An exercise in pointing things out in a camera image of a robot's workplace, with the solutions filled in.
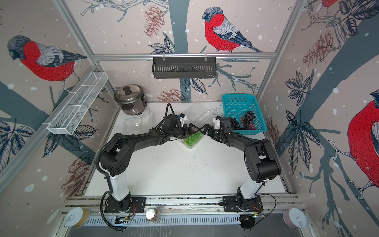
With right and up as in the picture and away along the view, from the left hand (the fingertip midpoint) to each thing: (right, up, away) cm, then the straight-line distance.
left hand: (198, 129), depth 87 cm
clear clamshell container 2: (+3, +10, +27) cm, 29 cm away
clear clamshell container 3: (-41, +2, +18) cm, 45 cm away
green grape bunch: (-5, -7, +4) cm, 9 cm away
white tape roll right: (+43, -38, -22) cm, 62 cm away
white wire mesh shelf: (-66, +16, -8) cm, 69 cm away
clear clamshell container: (-10, -6, +3) cm, 12 cm away
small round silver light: (-21, -34, -25) cm, 47 cm away
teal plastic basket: (+33, +16, +31) cm, 47 cm away
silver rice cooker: (-47, +21, +13) cm, 53 cm away
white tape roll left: (-57, -38, -21) cm, 72 cm away
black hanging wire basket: (-12, +44, +19) cm, 50 cm away
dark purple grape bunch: (+34, +5, +13) cm, 37 cm away
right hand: (+4, -1, +7) cm, 8 cm away
